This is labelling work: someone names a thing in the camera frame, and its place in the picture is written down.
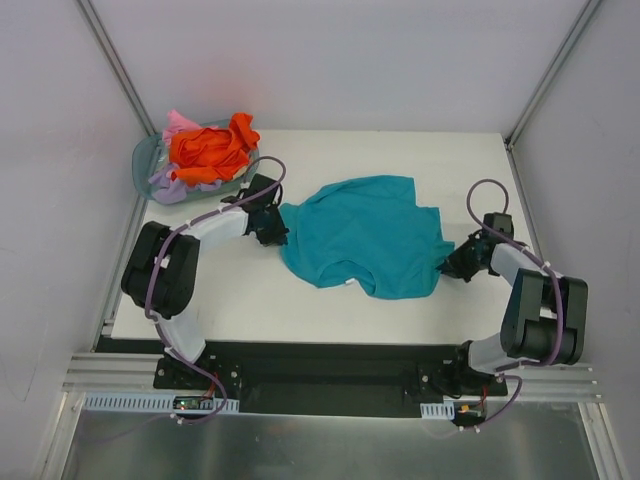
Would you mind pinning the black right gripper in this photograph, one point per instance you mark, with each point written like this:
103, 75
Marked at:
460, 260

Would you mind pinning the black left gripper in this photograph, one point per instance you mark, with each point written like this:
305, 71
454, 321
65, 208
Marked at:
273, 228

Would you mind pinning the teal t shirt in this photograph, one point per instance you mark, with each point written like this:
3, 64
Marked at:
370, 230

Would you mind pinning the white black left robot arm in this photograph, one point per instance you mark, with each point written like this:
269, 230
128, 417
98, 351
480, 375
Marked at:
161, 271

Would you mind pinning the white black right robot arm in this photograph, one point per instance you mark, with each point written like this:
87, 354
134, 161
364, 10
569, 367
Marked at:
544, 321

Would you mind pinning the orange t shirt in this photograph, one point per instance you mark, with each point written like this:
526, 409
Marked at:
210, 154

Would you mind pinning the lavender t shirt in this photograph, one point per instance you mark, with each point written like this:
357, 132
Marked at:
168, 191

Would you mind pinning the pink t shirt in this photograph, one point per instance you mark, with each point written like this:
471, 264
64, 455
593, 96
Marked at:
177, 123

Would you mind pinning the teal plastic laundry basket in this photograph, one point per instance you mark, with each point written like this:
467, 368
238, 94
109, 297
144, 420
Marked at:
152, 154

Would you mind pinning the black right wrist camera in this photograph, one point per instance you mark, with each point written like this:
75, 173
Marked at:
498, 226

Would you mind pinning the white slotted right cable duct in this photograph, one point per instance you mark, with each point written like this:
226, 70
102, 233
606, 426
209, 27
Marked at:
438, 411

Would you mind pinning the white slotted cable duct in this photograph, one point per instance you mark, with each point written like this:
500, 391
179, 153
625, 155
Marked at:
438, 411
158, 403

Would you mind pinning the white slotted left cable duct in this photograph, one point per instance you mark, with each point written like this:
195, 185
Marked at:
158, 403

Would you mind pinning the aluminium front rail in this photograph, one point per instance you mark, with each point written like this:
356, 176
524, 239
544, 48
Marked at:
94, 371

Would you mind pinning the aluminium left frame post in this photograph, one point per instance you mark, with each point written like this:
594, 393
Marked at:
92, 18

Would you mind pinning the aluminium frame post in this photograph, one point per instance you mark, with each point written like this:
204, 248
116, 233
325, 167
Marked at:
579, 26
92, 18

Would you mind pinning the aluminium right frame post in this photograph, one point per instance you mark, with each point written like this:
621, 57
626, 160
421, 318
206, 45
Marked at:
579, 26

